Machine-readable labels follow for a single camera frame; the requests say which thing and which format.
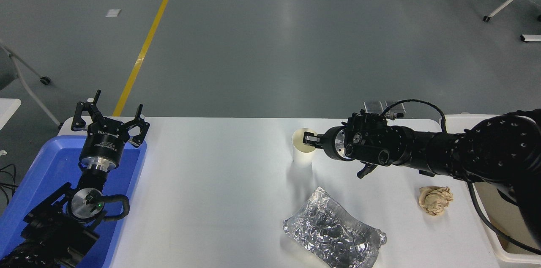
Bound white wheeled stand frame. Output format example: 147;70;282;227
0;38;63;129

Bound metal floor plate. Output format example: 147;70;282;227
364;101;385;115
385;100;407;115

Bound blue plastic tray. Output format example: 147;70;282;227
0;135;148;268

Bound crumpled tan paper ball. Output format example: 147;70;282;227
418;186;454;216

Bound white paper cup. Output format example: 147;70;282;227
292;128;320;167

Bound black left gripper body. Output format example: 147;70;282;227
79;118;130;164

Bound white board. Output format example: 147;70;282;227
0;98;22;131

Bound large pale plastic bin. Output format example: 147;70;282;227
440;114;541;265

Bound crumpled silver foil tray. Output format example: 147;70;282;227
282;187;387;268

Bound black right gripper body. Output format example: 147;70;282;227
322;126;344;162

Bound thin black cables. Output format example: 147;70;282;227
0;164;18;205

